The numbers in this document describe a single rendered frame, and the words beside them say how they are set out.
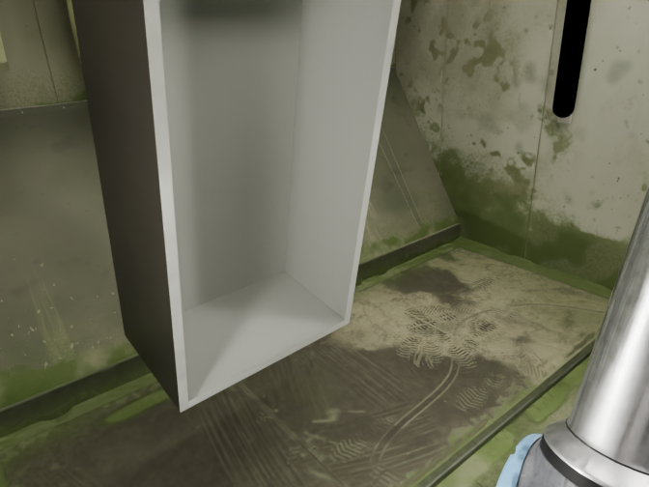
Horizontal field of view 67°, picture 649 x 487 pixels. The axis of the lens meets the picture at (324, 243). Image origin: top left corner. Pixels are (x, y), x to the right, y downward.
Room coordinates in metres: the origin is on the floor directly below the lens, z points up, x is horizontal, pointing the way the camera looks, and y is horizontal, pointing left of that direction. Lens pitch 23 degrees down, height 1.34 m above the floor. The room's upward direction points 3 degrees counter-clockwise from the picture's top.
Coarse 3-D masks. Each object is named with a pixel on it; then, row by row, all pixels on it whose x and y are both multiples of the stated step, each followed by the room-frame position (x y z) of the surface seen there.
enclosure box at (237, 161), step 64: (128, 0) 0.89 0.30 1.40; (192, 0) 1.29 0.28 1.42; (256, 0) 1.41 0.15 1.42; (320, 0) 1.45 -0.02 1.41; (384, 0) 1.27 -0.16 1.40; (128, 64) 0.93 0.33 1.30; (192, 64) 1.31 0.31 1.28; (256, 64) 1.44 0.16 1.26; (320, 64) 1.46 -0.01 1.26; (384, 64) 1.25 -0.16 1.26; (128, 128) 0.98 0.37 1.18; (192, 128) 1.33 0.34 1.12; (256, 128) 1.47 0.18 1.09; (320, 128) 1.47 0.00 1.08; (128, 192) 1.04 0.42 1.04; (192, 192) 1.35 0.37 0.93; (256, 192) 1.50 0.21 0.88; (320, 192) 1.47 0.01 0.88; (128, 256) 1.11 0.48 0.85; (192, 256) 1.38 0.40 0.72; (256, 256) 1.55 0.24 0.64; (320, 256) 1.49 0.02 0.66; (128, 320) 1.20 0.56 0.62; (192, 320) 1.34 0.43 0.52; (256, 320) 1.37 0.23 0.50; (320, 320) 1.39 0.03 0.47; (192, 384) 1.09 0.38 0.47
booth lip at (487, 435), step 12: (588, 348) 1.76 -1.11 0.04; (576, 360) 1.67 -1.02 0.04; (564, 372) 1.61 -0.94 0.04; (552, 384) 1.55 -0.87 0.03; (528, 396) 1.47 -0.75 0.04; (540, 396) 1.49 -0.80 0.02; (516, 408) 1.42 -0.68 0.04; (504, 420) 1.36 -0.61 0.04; (492, 432) 1.31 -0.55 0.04; (468, 444) 1.25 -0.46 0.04; (480, 444) 1.26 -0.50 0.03; (456, 456) 1.21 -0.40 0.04; (468, 456) 1.22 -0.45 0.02; (444, 468) 1.16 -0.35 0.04; (456, 468) 1.18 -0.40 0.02; (432, 480) 1.12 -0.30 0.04
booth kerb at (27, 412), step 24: (432, 240) 2.78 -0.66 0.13; (360, 264) 2.42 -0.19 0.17; (384, 264) 2.53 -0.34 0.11; (120, 360) 1.64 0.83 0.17; (72, 384) 1.52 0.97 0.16; (96, 384) 1.57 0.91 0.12; (120, 384) 1.62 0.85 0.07; (24, 408) 1.42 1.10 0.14; (48, 408) 1.46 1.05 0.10; (0, 432) 1.36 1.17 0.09
